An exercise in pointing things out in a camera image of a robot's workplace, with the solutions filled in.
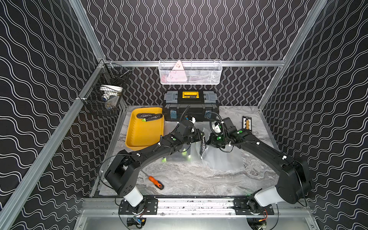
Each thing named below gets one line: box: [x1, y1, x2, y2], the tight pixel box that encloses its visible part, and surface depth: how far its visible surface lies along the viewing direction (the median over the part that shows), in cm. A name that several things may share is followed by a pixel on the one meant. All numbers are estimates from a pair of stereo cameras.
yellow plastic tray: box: [125, 106, 164, 151], surface depth 110 cm
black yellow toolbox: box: [162, 89, 220, 122], surface depth 103 cm
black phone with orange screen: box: [241, 115, 253, 131], surface depth 109 cm
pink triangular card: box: [166, 60, 188, 82], surface depth 92 cm
